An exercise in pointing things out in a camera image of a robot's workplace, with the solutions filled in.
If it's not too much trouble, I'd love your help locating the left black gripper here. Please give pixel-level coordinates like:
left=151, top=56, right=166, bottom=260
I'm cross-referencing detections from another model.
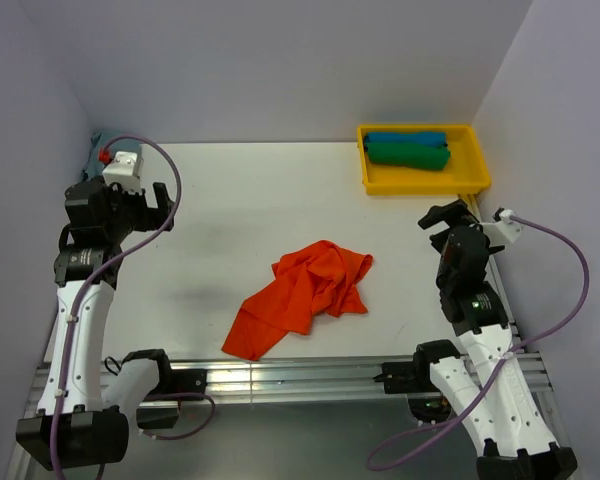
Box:
left=100, top=176, right=175, bottom=242

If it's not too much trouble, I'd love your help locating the orange t shirt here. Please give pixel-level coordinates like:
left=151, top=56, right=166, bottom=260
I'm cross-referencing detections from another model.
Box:
left=221, top=240, right=374, bottom=361

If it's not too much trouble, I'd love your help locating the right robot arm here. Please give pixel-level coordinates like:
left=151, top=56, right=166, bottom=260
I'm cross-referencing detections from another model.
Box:
left=412, top=200, right=577, bottom=479

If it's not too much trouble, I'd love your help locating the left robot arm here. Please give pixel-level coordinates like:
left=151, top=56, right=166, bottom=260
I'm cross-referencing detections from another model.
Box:
left=16, top=176, right=175, bottom=477

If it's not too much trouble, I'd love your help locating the grey-blue crumpled t shirt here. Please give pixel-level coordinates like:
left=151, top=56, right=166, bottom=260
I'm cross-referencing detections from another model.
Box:
left=80, top=129, right=121, bottom=181

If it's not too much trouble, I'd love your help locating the yellow plastic tray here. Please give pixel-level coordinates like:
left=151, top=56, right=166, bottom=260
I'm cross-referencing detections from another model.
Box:
left=357, top=124, right=491, bottom=195

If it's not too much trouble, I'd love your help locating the green rolled t shirt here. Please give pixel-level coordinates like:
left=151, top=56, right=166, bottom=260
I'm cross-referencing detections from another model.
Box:
left=366, top=143, right=451, bottom=171

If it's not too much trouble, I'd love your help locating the blue rolled t shirt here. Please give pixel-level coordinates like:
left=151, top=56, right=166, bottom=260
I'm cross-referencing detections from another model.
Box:
left=363, top=131, right=447, bottom=148

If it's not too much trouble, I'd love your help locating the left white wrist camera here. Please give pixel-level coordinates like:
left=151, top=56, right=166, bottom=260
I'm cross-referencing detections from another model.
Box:
left=102, top=151, right=144, bottom=195

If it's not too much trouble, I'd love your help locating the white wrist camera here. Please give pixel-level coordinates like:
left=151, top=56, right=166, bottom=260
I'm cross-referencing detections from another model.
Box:
left=480, top=208, right=524, bottom=255
left=102, top=151, right=144, bottom=195

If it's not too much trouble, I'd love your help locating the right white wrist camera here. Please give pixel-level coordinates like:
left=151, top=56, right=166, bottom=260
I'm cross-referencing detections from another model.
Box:
left=480, top=208, right=524, bottom=255

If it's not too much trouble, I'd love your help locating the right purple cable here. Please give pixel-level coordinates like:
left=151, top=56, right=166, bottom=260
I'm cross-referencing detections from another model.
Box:
left=365, top=214, right=591, bottom=472

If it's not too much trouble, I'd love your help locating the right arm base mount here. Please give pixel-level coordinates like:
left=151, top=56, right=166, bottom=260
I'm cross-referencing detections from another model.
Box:
left=373, top=361, right=452, bottom=424

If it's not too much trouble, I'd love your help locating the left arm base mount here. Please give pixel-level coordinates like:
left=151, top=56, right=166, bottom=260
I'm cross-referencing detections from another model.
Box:
left=102, top=349, right=207, bottom=431

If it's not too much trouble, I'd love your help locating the aluminium rail frame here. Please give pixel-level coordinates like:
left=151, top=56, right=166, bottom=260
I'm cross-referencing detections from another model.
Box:
left=4, top=192, right=581, bottom=480

